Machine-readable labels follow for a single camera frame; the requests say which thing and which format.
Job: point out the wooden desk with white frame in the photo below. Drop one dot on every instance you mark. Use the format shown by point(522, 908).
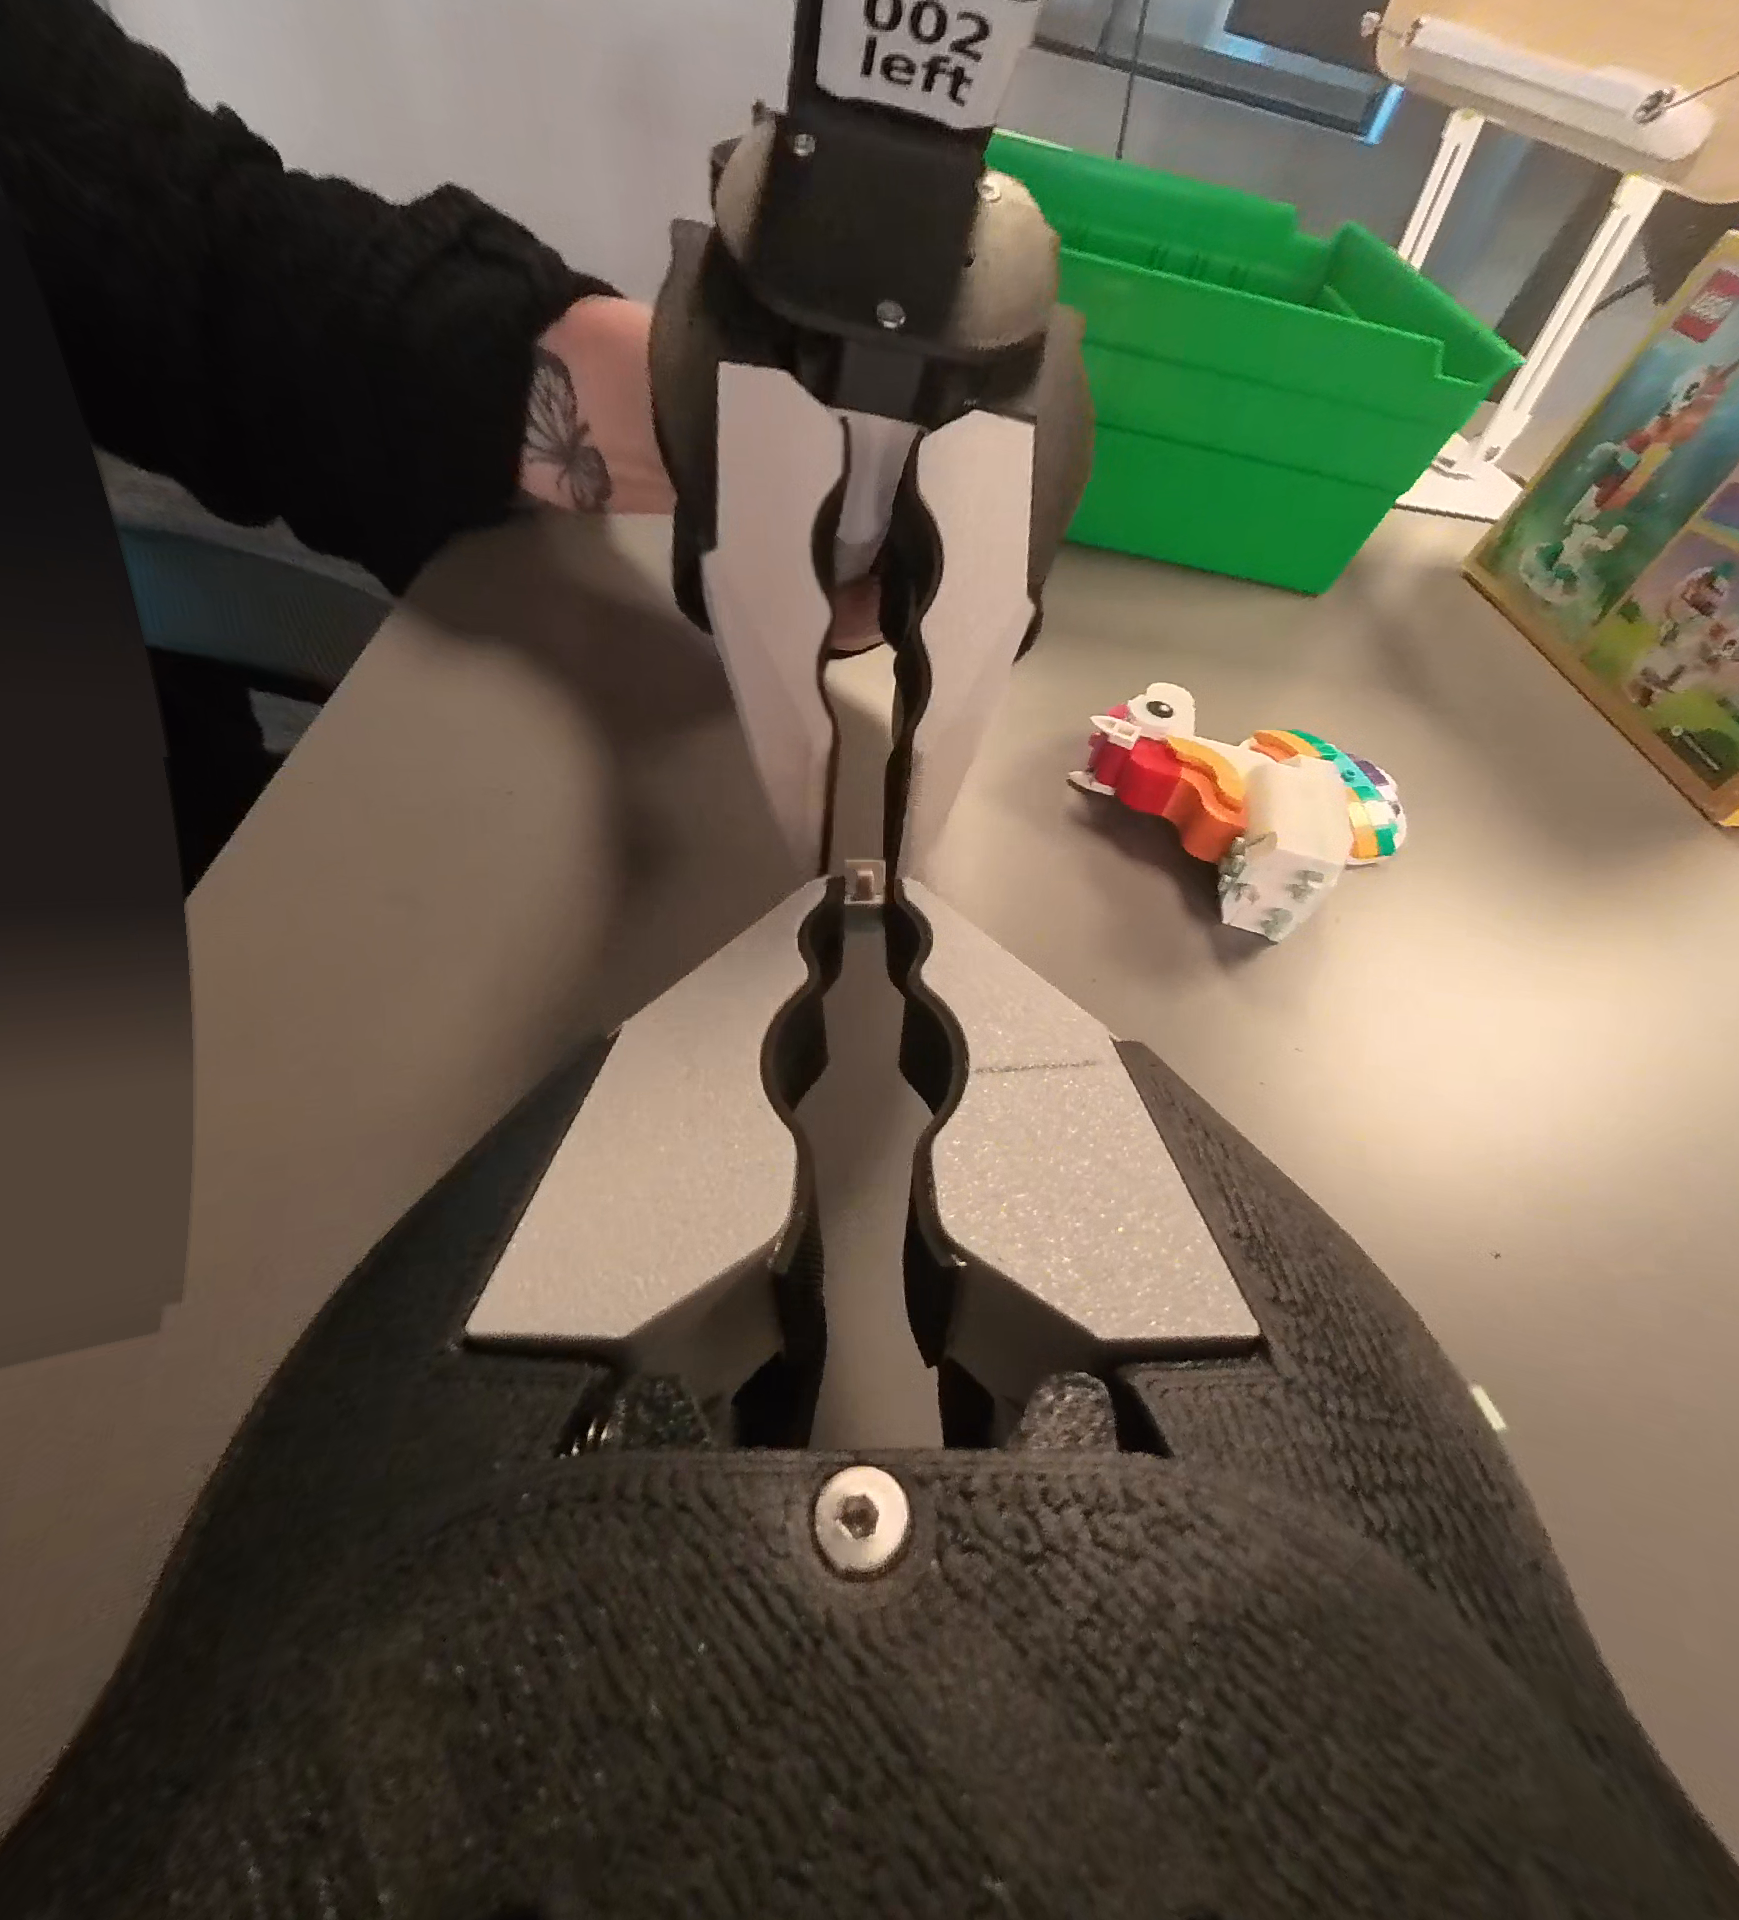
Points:
point(1560, 75)

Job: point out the green plastic bin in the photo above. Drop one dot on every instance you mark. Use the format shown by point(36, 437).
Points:
point(1229, 405)

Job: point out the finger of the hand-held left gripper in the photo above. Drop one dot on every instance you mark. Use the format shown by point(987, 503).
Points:
point(763, 600)
point(982, 600)

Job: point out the small white lego plate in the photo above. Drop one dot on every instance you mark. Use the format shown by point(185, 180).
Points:
point(864, 883)

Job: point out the person's left forearm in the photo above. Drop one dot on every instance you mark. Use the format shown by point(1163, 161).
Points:
point(329, 301)

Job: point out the person's left hand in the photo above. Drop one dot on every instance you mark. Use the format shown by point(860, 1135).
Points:
point(614, 405)

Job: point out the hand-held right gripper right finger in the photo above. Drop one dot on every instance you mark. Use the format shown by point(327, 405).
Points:
point(1095, 1201)

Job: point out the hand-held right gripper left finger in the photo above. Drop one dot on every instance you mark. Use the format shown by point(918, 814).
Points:
point(643, 1201)

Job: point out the colourful lego animal model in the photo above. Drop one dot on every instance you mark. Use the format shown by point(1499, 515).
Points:
point(1245, 796)

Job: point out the yellow lego set box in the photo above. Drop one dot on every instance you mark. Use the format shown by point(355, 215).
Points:
point(1679, 540)

